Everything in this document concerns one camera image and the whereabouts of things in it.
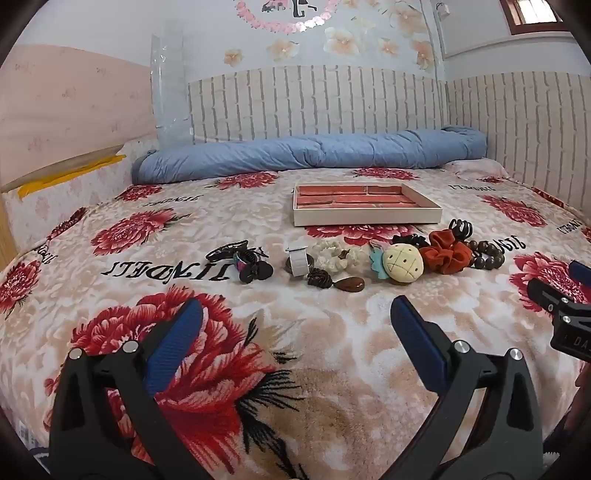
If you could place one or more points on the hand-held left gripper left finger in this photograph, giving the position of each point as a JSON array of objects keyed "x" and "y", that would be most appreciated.
[{"x": 178, "y": 337}]

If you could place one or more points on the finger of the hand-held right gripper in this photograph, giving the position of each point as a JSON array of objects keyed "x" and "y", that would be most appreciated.
[
  {"x": 547, "y": 295},
  {"x": 581, "y": 272}
]

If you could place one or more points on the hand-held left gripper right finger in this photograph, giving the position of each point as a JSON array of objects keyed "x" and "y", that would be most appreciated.
[{"x": 418, "y": 337}]

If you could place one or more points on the pineapple plush hair clip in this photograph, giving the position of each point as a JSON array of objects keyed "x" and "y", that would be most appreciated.
[{"x": 404, "y": 263}]

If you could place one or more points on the rust orange scrunchie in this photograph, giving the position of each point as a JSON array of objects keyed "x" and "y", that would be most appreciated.
[{"x": 445, "y": 251}]

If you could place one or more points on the black scrunchie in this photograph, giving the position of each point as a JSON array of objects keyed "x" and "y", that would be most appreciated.
[{"x": 411, "y": 240}]

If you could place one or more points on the white tray with red lining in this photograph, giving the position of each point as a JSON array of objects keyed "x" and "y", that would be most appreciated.
[{"x": 364, "y": 201}]

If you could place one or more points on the brown oval barrette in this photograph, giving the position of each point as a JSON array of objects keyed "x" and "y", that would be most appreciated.
[{"x": 349, "y": 284}]

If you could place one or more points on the red floral blanket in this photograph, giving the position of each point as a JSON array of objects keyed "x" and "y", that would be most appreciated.
[{"x": 323, "y": 350}]

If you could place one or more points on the small black claw clip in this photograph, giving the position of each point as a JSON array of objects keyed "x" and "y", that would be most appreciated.
[{"x": 461, "y": 228}]

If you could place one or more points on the cream scrunchie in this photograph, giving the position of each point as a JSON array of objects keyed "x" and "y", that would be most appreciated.
[{"x": 334, "y": 258}]

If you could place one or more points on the pink pillow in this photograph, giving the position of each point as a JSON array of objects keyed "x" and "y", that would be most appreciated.
[{"x": 478, "y": 168}]

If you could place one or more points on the yellow tape strip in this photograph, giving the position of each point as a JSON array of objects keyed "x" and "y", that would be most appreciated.
[{"x": 64, "y": 175}]

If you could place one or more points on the blue rolled duvet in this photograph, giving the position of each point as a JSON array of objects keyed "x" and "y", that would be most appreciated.
[{"x": 304, "y": 154}]

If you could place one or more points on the pink wooden headboard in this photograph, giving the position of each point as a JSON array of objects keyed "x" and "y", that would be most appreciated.
[{"x": 69, "y": 110}]

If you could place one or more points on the clear plastic sheet roll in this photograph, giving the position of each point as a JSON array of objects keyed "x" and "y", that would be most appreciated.
[{"x": 171, "y": 83}]

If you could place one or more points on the wooden framed window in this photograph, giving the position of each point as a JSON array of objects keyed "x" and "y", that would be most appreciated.
[{"x": 531, "y": 11}]

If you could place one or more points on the white wall socket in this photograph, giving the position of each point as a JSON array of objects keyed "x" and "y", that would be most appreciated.
[{"x": 443, "y": 9}]

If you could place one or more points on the wall flower stickers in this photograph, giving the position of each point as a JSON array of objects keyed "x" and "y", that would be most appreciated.
[{"x": 344, "y": 41}]

